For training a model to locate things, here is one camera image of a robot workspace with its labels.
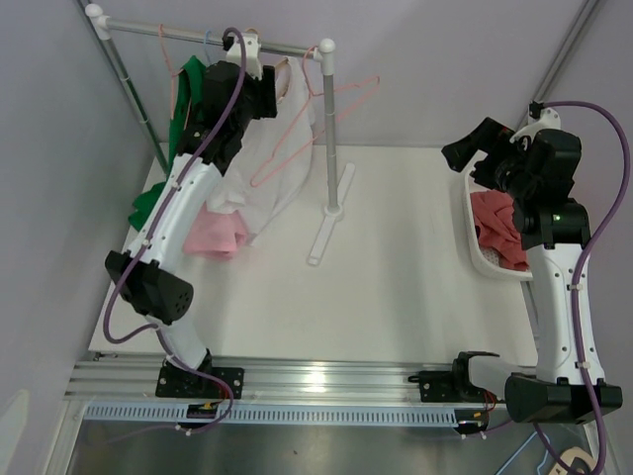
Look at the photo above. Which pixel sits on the white t shirt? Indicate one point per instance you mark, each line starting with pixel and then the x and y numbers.
pixel 273 164

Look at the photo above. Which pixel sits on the white slotted cable duct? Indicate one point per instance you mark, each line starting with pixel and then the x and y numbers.
pixel 259 414

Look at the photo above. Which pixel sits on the aluminium rail frame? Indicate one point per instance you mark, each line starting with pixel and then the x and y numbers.
pixel 133 377

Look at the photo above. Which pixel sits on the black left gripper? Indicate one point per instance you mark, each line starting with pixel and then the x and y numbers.
pixel 264 90

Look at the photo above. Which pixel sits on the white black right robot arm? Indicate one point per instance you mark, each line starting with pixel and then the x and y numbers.
pixel 536 170

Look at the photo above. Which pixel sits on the green t shirt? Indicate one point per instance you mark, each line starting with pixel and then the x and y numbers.
pixel 173 148

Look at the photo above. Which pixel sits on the white perforated plastic basket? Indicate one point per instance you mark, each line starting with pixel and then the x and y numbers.
pixel 485 260

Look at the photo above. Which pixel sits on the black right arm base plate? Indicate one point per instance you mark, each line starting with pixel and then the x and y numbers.
pixel 447 387

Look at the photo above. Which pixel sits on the wooden hanger on floor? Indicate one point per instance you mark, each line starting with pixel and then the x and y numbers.
pixel 579 460

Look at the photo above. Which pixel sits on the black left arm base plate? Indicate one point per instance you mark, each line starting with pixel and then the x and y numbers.
pixel 175 383

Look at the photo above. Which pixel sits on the beige wooden hanger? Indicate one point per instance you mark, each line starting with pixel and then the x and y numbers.
pixel 283 77

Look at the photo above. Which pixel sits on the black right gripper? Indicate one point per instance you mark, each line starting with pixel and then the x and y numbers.
pixel 489 136

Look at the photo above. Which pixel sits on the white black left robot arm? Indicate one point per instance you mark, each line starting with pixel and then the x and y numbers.
pixel 215 119

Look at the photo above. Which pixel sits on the pink t shirt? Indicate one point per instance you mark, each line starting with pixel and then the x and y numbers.
pixel 216 235

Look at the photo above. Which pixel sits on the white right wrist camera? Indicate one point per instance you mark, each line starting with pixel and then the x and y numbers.
pixel 540 117

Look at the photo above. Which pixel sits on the coral red t shirt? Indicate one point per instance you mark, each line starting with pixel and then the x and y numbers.
pixel 493 220

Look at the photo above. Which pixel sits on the silver white clothes rack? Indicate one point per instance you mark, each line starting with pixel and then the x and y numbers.
pixel 338 184

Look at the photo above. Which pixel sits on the blue plastic hanger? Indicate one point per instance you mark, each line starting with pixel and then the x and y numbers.
pixel 206 45

